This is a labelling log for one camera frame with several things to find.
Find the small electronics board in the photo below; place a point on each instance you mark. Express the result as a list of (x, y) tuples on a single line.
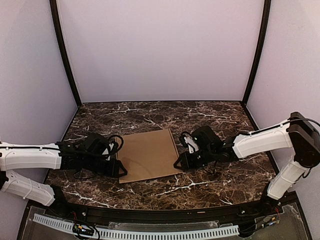
[(269, 221), (82, 229)]

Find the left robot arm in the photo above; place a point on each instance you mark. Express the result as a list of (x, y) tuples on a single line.
[(95, 153)]

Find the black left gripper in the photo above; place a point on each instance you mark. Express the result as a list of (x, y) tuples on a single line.
[(110, 167)]

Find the right black frame post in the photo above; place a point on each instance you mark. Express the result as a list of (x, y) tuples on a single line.
[(258, 50)]

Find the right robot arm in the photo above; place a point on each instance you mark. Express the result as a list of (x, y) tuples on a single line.
[(297, 133)]

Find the white slotted cable duct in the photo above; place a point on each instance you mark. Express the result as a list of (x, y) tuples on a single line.
[(123, 231)]

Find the black front rail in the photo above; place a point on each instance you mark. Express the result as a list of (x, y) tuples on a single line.
[(239, 213)]

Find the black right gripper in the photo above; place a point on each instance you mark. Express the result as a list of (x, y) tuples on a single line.
[(189, 161)]

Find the small electronics board left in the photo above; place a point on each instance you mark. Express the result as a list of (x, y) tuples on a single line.
[(82, 229)]

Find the black frame post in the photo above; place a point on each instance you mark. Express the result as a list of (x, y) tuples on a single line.
[(63, 52), (258, 50)]

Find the left black frame post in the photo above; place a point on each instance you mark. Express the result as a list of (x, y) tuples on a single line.
[(63, 52)]

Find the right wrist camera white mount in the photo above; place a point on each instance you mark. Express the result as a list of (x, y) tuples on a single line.
[(188, 141)]

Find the small electronics board right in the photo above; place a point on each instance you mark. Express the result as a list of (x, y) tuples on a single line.
[(269, 221)]

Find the brown cardboard box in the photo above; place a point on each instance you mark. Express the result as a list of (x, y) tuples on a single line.
[(148, 155)]

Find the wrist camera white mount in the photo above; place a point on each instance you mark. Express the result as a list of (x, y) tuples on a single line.
[(188, 141), (113, 146)]

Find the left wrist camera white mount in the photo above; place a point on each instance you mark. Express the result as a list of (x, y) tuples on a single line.
[(113, 146)]

